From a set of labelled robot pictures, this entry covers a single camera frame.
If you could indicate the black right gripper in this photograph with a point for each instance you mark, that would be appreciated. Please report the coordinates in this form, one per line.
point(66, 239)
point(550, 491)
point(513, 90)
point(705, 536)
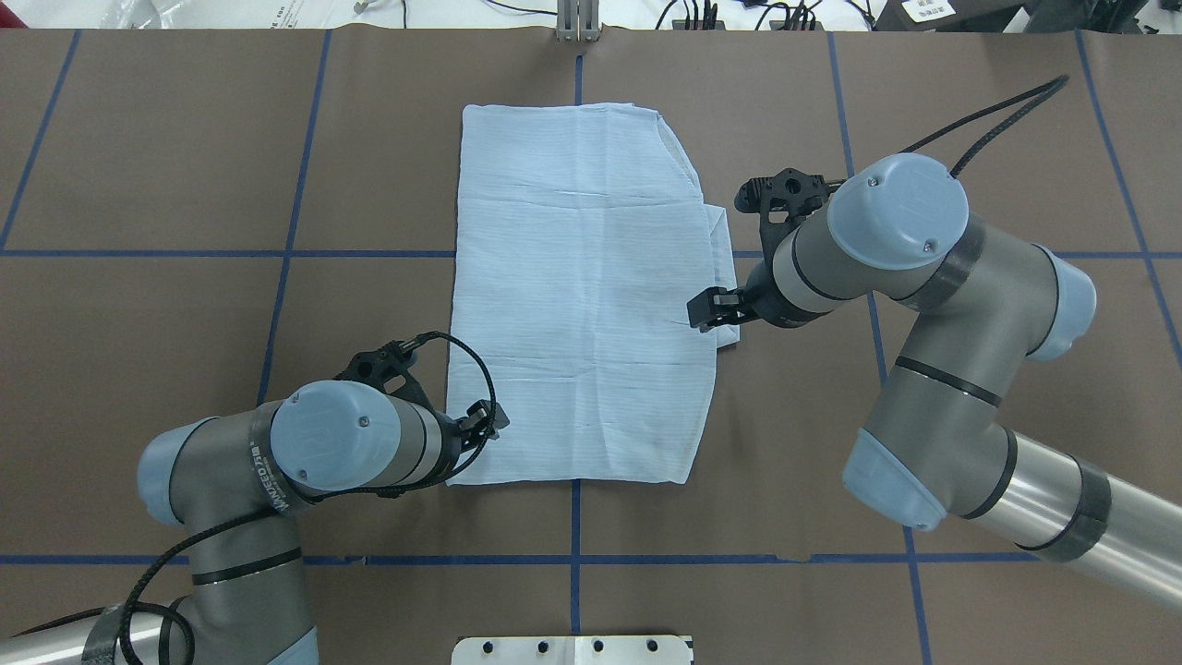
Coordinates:
point(759, 297)

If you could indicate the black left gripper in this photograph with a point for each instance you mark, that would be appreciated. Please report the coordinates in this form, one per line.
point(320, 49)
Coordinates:
point(452, 437)

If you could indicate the light blue button-up shirt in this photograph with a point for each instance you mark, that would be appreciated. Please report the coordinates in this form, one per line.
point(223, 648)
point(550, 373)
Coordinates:
point(582, 234)

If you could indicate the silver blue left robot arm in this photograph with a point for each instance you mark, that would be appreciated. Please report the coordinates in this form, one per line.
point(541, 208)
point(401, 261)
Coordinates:
point(234, 590)

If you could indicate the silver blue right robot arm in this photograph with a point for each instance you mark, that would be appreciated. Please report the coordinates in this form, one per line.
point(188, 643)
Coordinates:
point(985, 302)

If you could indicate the aluminium frame post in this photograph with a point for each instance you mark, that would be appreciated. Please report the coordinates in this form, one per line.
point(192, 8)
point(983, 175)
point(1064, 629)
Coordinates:
point(578, 21)

